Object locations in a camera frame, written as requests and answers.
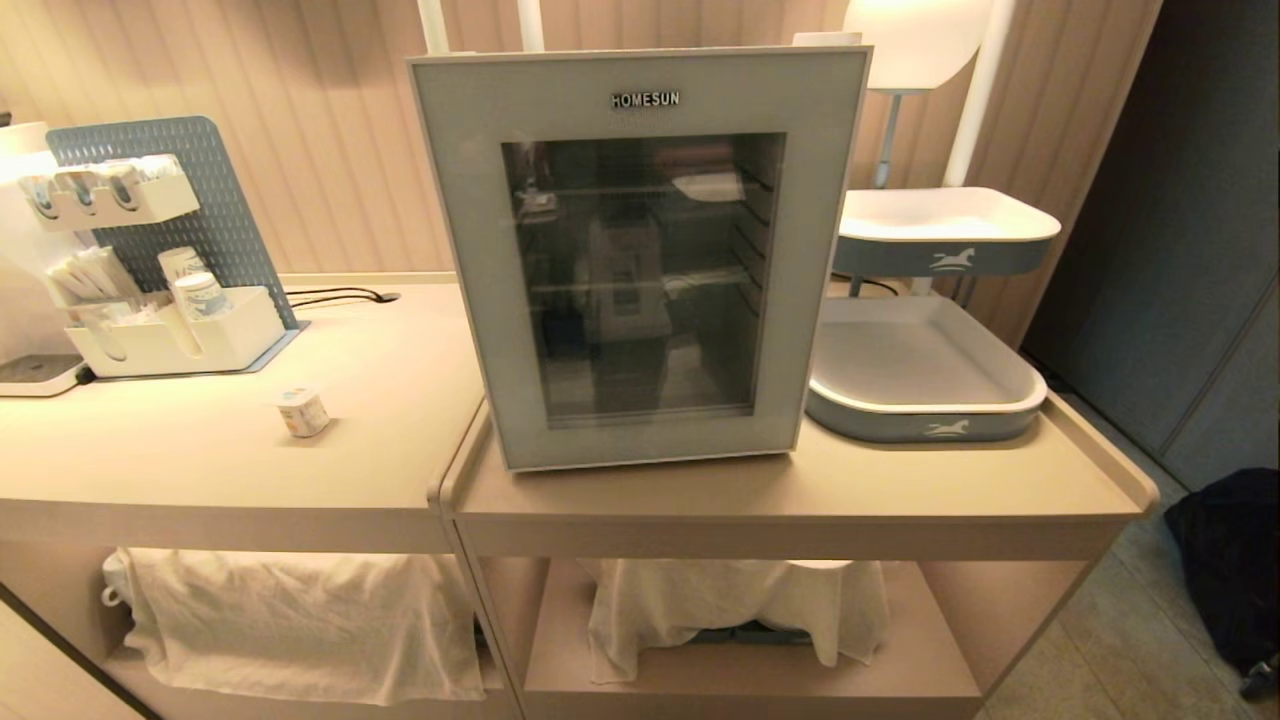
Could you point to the grey pegboard organiser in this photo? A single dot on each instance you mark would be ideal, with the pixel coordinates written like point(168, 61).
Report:
point(225, 200)

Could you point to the white cloth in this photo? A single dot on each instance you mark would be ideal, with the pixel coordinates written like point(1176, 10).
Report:
point(300, 620)
point(720, 605)

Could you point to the beige counter cabinet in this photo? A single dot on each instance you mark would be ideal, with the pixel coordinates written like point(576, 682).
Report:
point(200, 460)

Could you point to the white organiser tray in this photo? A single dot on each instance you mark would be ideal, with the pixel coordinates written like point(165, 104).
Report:
point(200, 345)

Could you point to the beige shelf cart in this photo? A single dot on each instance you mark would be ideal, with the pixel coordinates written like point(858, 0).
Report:
point(800, 490)

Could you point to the black bag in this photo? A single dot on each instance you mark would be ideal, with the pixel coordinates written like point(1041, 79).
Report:
point(1230, 560)

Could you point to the white capsule shelf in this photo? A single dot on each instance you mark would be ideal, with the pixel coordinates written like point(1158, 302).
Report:
point(110, 200)

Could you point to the small white cup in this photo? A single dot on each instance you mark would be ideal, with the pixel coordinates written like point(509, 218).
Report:
point(303, 411)

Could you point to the white mug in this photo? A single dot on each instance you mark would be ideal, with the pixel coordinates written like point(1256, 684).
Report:
point(115, 582)

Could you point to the white tray stand pole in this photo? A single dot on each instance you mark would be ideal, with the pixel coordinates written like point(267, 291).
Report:
point(975, 100)

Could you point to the grey mini fridge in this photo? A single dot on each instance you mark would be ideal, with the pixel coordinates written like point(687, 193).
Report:
point(640, 90)

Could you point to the white lamp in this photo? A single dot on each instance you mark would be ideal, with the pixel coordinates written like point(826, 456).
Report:
point(915, 40)

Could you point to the white glass-door mini fridge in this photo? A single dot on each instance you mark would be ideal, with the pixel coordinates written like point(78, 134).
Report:
point(480, 300)

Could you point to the white coffee machine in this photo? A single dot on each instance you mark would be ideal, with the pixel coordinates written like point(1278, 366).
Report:
point(25, 280)

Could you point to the large grey white tray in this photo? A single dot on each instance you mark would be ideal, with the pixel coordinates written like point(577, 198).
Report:
point(920, 365)

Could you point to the small grey white tray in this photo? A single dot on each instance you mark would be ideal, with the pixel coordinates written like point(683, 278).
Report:
point(945, 230)

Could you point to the white paper cup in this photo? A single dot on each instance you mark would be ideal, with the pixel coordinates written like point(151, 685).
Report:
point(202, 296)
point(181, 264)

